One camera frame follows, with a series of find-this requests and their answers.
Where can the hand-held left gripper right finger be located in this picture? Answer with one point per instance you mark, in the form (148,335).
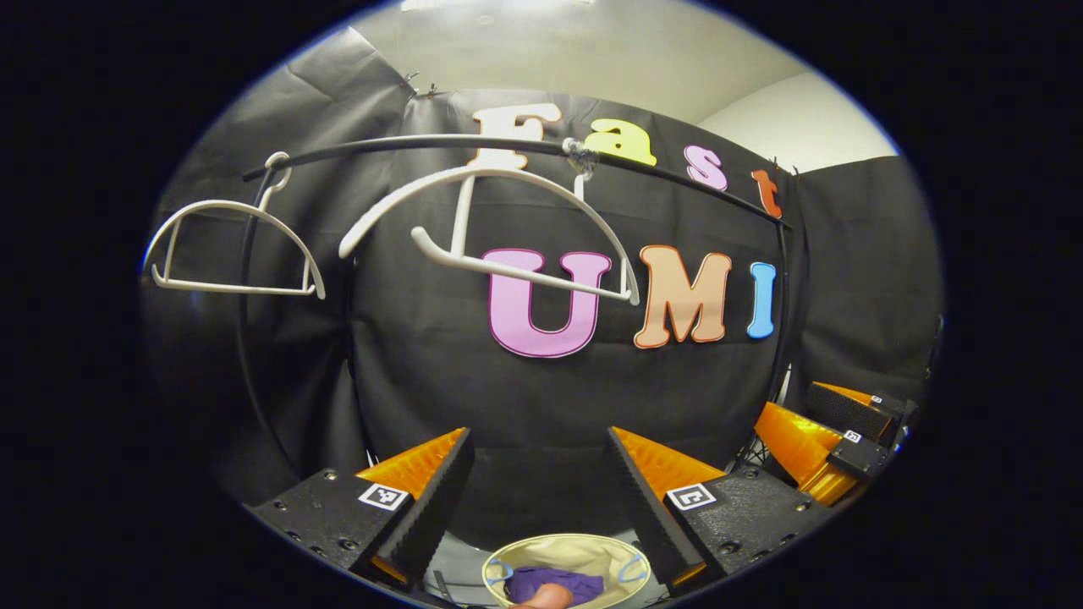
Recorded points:
(647,499)

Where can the black clothes rack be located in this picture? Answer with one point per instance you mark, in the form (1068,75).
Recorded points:
(406,142)

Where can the purple ribbed jacket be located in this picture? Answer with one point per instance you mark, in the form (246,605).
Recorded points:
(558,582)

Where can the beige laundry hamper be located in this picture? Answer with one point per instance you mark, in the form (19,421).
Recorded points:
(584,550)

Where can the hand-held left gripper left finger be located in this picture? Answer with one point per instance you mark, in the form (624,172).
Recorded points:
(431,507)

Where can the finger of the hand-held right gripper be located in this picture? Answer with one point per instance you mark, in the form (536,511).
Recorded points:
(859,457)
(846,410)

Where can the white clothes hanger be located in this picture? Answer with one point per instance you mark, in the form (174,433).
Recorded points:
(211,204)
(463,220)

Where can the clear tape wrap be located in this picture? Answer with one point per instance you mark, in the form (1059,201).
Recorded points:
(579,155)

